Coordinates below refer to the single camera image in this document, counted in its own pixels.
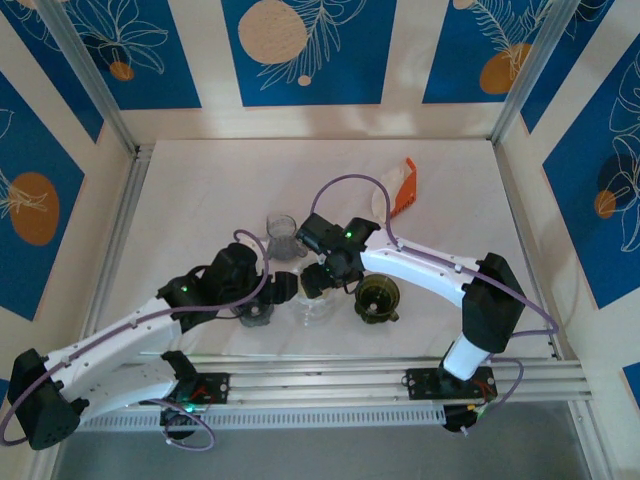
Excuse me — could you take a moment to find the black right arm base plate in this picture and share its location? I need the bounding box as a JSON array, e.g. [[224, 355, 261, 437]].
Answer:
[[405, 367, 498, 401]]

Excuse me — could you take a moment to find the white slotted cable duct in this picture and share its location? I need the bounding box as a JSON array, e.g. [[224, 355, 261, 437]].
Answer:
[[74, 403, 447, 432]]

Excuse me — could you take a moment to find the smoky grey coffee dripper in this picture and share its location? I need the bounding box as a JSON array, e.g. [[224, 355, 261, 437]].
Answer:
[[239, 299, 275, 329]]

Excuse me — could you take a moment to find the black controller box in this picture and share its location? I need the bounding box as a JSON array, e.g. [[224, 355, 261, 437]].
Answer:
[[442, 404, 482, 436], [159, 405, 201, 441]]

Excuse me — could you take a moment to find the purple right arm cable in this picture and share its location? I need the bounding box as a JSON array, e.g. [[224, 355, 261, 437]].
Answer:
[[310, 173, 560, 436]]

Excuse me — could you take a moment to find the aluminium side rail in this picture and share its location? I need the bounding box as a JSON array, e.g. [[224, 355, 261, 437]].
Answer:
[[492, 141, 566, 361], [84, 143, 155, 351]]

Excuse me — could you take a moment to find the smoky grey glass server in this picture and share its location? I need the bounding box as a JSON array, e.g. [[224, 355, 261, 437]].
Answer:
[[266, 213, 310, 261]]

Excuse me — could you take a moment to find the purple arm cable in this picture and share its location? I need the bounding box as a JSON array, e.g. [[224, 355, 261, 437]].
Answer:
[[310, 173, 560, 436], [0, 228, 274, 453]]

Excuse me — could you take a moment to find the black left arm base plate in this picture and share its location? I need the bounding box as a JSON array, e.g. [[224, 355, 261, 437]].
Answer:
[[172, 372, 231, 407]]

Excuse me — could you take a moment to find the clear coffee dripper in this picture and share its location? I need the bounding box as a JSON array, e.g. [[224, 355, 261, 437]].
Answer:
[[292, 288, 336, 315]]

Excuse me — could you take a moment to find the olive green coffee dripper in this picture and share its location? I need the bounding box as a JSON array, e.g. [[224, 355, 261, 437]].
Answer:
[[353, 273, 401, 325]]

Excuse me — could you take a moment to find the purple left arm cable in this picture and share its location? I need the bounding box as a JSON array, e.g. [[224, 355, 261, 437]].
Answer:
[[0, 228, 274, 453]]

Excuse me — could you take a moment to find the aluminium frame leg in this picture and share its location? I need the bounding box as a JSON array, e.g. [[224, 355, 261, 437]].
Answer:
[[567, 399, 604, 480], [27, 447, 64, 480]]

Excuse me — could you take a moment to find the aluminium frame post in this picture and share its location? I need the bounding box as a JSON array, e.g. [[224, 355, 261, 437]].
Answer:
[[489, 0, 576, 146], [37, 0, 141, 154]]

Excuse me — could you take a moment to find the coffee filter bag orange top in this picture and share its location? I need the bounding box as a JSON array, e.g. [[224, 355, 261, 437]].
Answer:
[[372, 157, 420, 224]]

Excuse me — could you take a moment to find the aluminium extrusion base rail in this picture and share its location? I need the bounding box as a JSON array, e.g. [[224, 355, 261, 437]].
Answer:
[[42, 355, 594, 415]]

